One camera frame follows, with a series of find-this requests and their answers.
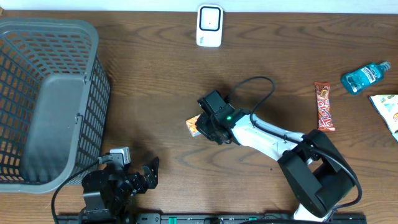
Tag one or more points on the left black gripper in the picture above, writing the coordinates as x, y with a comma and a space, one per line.
140, 185

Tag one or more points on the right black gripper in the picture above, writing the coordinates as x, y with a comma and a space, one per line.
199, 124

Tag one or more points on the small orange box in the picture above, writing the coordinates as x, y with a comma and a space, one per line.
191, 125

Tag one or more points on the red-brown snack bar wrapper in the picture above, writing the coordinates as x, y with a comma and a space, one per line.
325, 122

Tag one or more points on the blue mouthwash bottle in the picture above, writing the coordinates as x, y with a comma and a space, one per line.
357, 81

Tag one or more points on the yellow snack bag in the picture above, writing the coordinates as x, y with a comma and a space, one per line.
386, 106

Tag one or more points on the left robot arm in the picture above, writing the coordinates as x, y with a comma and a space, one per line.
109, 191

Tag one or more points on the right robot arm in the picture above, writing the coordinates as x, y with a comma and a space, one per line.
313, 167

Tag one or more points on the white barcode scanner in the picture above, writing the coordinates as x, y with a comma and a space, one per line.
209, 25

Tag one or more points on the grey plastic shopping basket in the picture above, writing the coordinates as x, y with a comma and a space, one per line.
54, 100

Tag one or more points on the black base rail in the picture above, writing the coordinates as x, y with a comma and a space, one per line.
156, 218

